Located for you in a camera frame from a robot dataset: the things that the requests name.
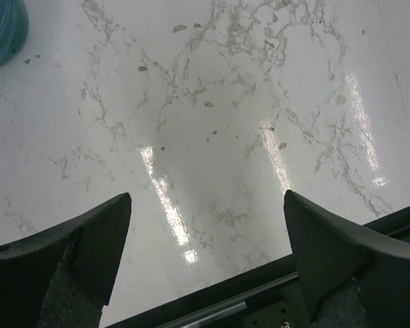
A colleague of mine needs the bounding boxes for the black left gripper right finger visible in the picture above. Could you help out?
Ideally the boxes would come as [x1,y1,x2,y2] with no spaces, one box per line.
[284,190,410,327]

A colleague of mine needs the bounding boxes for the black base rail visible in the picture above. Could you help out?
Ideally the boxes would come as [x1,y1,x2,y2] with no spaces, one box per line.
[111,206,410,327]

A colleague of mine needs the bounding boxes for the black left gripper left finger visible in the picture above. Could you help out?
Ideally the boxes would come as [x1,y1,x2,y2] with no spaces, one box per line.
[0,193,132,327]

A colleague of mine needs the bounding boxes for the teal plastic bin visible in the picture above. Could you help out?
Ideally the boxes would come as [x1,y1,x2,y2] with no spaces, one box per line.
[0,0,29,66]

